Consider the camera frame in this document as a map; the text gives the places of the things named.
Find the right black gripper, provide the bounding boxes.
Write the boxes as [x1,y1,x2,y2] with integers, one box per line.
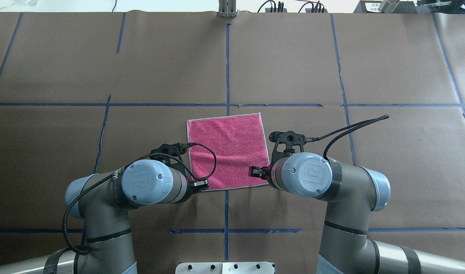
[249,165,272,182]

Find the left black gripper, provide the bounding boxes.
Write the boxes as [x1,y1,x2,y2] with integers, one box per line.
[179,168,210,198]

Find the pink square towel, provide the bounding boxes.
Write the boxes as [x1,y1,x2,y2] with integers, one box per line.
[186,113,270,191]

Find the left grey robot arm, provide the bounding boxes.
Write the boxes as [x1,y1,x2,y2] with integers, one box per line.
[0,159,209,274]

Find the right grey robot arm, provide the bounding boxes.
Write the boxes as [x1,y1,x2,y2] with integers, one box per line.
[249,152,465,274]

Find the brown paper table cover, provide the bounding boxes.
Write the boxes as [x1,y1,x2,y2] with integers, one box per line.
[0,11,465,265]

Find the near orange black connector box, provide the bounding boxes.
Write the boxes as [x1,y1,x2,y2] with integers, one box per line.
[298,0,328,13]

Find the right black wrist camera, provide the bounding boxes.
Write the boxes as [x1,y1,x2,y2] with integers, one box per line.
[268,131,306,164]

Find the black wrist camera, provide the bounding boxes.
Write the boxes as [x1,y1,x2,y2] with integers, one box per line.
[268,131,306,164]
[149,143,189,165]

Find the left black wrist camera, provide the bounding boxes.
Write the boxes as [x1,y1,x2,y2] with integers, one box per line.
[149,143,189,165]

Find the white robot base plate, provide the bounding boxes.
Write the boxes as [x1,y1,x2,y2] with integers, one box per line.
[175,261,276,274]

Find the right black braided cable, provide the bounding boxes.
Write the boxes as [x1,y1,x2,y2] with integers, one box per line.
[305,115,390,160]

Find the aluminium frame post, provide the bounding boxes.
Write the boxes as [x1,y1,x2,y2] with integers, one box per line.
[218,0,238,18]

